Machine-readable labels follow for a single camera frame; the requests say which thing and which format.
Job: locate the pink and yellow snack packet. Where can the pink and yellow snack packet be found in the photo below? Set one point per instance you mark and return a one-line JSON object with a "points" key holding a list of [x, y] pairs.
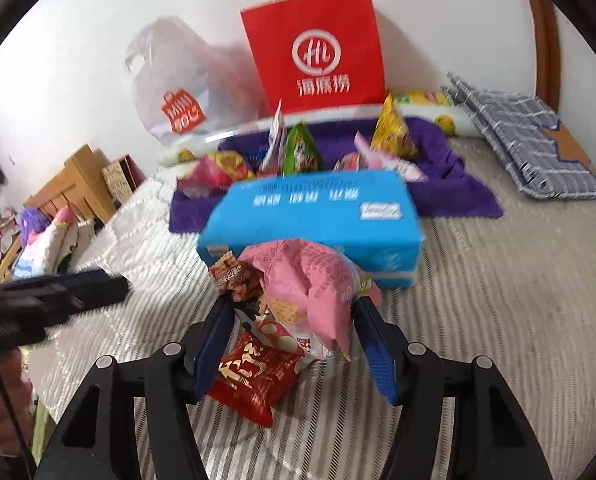
{"points": [[218, 170]]}

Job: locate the brown patterned book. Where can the brown patterned book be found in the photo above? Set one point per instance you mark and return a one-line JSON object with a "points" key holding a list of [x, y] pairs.
{"points": [[120, 180]]}

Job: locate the purple plush toy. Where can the purple plush toy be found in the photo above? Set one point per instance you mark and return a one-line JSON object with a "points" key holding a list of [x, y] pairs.
{"points": [[34, 222]]}

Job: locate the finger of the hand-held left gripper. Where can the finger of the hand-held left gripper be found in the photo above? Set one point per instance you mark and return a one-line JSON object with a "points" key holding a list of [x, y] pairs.
{"points": [[88, 290]]}

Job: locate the green blanket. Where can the green blanket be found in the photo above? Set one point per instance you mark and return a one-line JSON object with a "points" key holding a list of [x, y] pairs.
{"points": [[39, 430]]}

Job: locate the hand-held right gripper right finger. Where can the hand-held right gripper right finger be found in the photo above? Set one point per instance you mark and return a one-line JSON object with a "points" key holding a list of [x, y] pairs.
{"points": [[377, 355]]}

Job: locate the pale pink flower packet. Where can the pale pink flower packet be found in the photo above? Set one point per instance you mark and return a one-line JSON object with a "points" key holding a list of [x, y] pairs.
{"points": [[397, 165]]}

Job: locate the white plastic bag orange logo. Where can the white plastic bag orange logo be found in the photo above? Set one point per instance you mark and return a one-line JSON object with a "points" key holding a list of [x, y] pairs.
{"points": [[178, 80]]}

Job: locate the wooden headboard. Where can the wooden headboard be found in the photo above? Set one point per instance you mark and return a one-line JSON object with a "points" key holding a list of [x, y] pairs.
{"points": [[73, 185]]}

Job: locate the pink cartoon snack packet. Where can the pink cartoon snack packet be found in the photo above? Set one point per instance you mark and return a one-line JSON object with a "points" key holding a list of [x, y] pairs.
{"points": [[313, 280]]}

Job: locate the grey checked folded cloth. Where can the grey checked folded cloth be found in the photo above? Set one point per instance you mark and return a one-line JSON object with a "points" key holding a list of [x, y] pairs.
{"points": [[527, 145]]}

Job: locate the brown wooden door frame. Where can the brown wooden door frame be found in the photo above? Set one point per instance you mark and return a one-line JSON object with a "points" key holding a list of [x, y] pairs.
{"points": [[545, 45]]}

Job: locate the striped bed mattress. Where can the striped bed mattress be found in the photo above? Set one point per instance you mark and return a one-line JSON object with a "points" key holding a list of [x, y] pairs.
{"points": [[502, 310]]}

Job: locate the striped long snack packet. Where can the striped long snack packet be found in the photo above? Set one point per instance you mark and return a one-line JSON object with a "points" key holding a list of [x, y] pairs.
{"points": [[274, 145]]}

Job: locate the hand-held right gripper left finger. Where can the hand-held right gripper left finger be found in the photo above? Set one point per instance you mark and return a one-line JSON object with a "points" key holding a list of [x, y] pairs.
{"points": [[213, 350]]}

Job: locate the dark storage basket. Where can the dark storage basket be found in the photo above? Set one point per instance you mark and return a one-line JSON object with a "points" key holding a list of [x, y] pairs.
{"points": [[243, 147]]}

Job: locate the red paper bag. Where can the red paper bag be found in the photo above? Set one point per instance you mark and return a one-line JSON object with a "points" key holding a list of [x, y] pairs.
{"points": [[318, 50]]}

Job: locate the brown red snack packet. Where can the brown red snack packet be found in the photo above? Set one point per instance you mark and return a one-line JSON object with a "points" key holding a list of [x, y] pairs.
{"points": [[235, 277]]}

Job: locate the green snack packet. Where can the green snack packet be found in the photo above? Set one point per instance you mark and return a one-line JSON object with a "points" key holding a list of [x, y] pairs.
{"points": [[303, 150]]}

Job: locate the blue tissue pack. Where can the blue tissue pack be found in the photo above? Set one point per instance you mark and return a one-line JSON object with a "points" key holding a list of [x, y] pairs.
{"points": [[308, 215]]}

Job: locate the person's left hand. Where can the person's left hand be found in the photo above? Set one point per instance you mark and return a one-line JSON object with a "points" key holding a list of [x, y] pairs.
{"points": [[5, 400]]}

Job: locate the purple towel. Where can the purple towel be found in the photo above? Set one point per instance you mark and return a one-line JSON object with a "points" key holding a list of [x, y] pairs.
{"points": [[457, 170]]}

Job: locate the pink white candy packet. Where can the pink white candy packet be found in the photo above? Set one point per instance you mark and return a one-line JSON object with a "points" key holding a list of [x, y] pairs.
{"points": [[350, 162]]}

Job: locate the fruit print paper roll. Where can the fruit print paper roll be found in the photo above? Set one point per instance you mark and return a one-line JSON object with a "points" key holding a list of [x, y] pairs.
{"points": [[457, 120]]}

